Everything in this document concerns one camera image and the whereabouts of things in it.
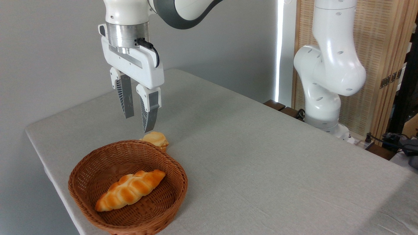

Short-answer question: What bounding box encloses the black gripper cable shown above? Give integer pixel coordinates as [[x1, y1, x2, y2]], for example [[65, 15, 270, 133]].
[[135, 38, 160, 68]]

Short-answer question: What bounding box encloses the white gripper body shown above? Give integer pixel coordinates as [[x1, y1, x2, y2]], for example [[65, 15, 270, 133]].
[[99, 23, 165, 89]]

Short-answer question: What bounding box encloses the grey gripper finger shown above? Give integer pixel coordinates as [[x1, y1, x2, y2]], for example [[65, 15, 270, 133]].
[[110, 67, 135, 119], [136, 84, 162, 133]]

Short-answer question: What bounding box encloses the dark metal screen hinge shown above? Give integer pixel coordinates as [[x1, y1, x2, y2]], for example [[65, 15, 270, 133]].
[[380, 69, 403, 89]]

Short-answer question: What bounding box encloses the black vertical post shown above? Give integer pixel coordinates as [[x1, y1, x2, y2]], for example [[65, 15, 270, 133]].
[[389, 13, 418, 134]]

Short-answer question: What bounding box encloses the long braided bread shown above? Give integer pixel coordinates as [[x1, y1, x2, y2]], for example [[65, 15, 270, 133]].
[[95, 169, 166, 212]]

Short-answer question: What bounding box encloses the dark brown wooden block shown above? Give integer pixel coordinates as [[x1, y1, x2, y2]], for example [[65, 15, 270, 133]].
[[365, 144, 396, 161], [280, 107, 299, 119], [263, 100, 286, 111]]

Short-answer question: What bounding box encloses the black device with cables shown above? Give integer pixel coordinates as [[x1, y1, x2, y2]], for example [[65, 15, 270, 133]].
[[366, 132, 418, 157]]

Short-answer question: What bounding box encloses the round golden bread roll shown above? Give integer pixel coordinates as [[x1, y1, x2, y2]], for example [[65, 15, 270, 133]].
[[140, 132, 169, 152]]

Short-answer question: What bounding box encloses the grey tablecloth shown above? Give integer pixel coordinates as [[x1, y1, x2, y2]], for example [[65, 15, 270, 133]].
[[25, 69, 418, 235]]

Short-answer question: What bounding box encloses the wooden folding screen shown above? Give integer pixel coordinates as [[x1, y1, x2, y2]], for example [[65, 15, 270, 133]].
[[292, 0, 418, 141]]

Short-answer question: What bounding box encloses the brown wicker basket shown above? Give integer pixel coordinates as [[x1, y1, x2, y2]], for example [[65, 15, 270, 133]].
[[68, 140, 188, 235]]

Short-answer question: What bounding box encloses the white vertical light strip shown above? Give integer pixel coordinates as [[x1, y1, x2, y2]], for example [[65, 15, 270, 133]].
[[275, 0, 284, 103]]

